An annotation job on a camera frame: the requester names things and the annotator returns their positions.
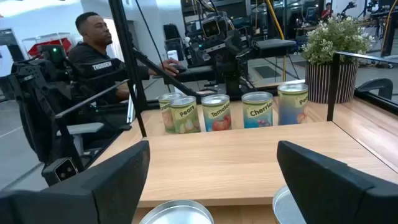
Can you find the can with Oranges label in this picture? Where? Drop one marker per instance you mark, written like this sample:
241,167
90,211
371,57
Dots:
164,115

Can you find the black metal table frame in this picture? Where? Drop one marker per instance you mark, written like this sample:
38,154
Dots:
124,46

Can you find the tall dark grey desk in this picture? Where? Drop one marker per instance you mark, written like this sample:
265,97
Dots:
273,48

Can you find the can with Tomatoes label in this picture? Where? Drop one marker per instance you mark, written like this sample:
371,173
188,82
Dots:
216,115

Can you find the black computer tower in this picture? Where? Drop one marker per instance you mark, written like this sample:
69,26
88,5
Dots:
171,32

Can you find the table-level camera box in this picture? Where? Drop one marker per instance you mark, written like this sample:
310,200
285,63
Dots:
62,170

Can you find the grey chair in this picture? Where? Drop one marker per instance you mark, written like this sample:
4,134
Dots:
374,85

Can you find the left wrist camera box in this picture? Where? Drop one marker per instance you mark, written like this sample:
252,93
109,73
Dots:
213,28

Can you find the can with red-orange side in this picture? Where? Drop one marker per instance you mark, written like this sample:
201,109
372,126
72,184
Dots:
284,208

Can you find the black metal post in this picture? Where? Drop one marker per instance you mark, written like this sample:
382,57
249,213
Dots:
388,37

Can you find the can with grey side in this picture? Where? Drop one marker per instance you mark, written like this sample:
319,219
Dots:
177,214

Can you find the background black robot arm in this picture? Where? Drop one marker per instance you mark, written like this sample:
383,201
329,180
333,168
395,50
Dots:
349,7

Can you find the person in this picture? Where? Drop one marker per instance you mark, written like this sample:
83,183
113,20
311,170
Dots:
327,12
93,53

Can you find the dark floor mat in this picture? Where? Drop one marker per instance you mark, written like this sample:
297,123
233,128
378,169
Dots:
267,71

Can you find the black computer mouse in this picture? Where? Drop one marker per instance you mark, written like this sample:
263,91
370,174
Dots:
179,68

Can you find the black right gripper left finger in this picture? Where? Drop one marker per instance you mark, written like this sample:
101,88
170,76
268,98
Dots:
77,205

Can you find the can with Pears label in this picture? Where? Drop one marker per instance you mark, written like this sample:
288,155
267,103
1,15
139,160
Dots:
186,118

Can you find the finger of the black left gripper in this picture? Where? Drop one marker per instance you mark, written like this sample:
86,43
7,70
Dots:
233,42
195,56

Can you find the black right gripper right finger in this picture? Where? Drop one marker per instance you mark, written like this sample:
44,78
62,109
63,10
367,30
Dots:
342,199

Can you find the potted plant in striped pot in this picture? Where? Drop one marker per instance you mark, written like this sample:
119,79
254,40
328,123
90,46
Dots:
334,59

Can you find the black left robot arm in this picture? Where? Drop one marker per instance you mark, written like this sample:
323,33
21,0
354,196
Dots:
234,79

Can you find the can with Cherries label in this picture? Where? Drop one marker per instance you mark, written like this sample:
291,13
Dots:
257,112

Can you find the red storage bin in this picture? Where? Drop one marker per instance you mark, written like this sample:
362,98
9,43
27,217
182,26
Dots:
66,43

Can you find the can with Peaches label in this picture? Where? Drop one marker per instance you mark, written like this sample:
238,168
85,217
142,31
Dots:
292,105

